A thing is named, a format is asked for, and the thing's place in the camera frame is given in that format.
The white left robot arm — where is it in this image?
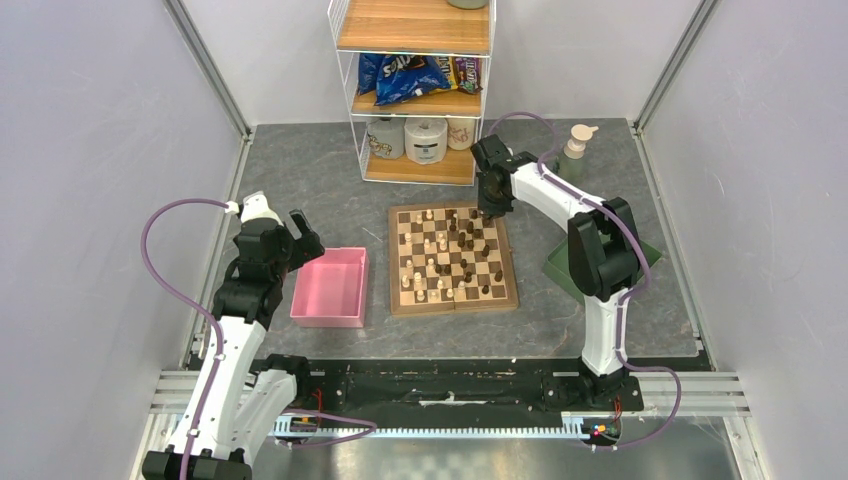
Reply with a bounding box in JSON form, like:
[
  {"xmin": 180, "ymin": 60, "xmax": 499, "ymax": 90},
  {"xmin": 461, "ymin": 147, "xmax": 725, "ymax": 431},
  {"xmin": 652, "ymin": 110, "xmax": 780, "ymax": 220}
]
[{"xmin": 140, "ymin": 192, "xmax": 325, "ymax": 479}]

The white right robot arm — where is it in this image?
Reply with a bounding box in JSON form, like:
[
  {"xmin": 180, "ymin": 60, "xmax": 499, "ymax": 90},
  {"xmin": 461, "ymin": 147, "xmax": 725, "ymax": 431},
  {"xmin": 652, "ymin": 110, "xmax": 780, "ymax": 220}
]
[{"xmin": 471, "ymin": 135, "xmax": 648, "ymax": 409}]

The wooden chess board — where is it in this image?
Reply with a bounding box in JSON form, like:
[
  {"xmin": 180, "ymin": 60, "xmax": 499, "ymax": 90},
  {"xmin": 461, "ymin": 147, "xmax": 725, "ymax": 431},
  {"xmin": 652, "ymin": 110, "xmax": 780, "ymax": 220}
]
[{"xmin": 388, "ymin": 201, "xmax": 519, "ymax": 316}]

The pink printed cup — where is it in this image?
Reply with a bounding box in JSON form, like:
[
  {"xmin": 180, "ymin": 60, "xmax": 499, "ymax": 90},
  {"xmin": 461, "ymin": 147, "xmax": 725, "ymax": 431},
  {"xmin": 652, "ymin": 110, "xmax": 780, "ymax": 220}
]
[{"xmin": 447, "ymin": 117, "xmax": 477, "ymax": 151}]

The pink plastic bin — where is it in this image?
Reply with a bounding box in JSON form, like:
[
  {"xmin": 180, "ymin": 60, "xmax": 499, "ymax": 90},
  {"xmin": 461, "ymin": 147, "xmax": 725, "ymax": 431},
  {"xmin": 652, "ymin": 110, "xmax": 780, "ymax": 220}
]
[{"xmin": 290, "ymin": 247, "xmax": 369, "ymax": 328}]

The white toilet paper roll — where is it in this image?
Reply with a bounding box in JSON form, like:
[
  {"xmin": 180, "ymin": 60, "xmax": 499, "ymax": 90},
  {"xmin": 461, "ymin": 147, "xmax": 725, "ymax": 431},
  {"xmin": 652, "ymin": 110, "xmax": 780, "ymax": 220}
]
[{"xmin": 404, "ymin": 117, "xmax": 448, "ymax": 165}]

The green soap pump bottle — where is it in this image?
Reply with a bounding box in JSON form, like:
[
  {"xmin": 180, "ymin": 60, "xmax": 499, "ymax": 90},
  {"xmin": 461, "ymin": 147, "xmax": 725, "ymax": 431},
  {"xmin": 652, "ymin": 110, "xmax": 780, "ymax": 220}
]
[{"xmin": 555, "ymin": 124, "xmax": 600, "ymax": 191}]

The dark candy bag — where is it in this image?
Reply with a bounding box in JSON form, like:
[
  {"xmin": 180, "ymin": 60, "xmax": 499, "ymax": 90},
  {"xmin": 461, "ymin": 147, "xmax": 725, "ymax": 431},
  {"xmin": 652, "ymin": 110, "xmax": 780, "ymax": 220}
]
[{"xmin": 452, "ymin": 56, "xmax": 482, "ymax": 95}]

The white patterned mug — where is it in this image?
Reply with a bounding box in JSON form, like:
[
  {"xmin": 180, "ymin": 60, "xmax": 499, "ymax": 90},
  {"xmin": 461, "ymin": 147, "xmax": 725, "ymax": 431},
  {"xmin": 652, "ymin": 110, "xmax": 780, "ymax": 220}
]
[{"xmin": 366, "ymin": 117, "xmax": 405, "ymax": 159}]

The green plastic bin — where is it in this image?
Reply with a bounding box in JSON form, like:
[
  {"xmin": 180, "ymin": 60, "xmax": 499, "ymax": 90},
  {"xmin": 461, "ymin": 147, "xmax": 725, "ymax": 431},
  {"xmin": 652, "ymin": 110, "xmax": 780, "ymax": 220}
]
[{"xmin": 543, "ymin": 240, "xmax": 662, "ymax": 306}]

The blue chips bag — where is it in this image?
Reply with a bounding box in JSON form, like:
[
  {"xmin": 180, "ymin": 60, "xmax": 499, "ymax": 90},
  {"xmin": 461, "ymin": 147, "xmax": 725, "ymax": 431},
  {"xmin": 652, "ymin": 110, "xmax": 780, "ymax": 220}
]
[{"xmin": 356, "ymin": 53, "xmax": 452, "ymax": 106}]

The white wire wooden shelf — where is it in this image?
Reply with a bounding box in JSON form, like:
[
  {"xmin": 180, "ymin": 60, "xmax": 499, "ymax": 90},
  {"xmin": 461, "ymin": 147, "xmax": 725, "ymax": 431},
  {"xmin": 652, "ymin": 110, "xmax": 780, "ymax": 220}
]
[{"xmin": 327, "ymin": 0, "xmax": 497, "ymax": 186}]

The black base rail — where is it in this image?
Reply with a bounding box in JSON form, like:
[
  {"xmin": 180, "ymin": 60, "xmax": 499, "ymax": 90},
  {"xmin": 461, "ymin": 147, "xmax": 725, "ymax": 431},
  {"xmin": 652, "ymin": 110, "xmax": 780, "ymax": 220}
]
[{"xmin": 243, "ymin": 355, "xmax": 704, "ymax": 430}]

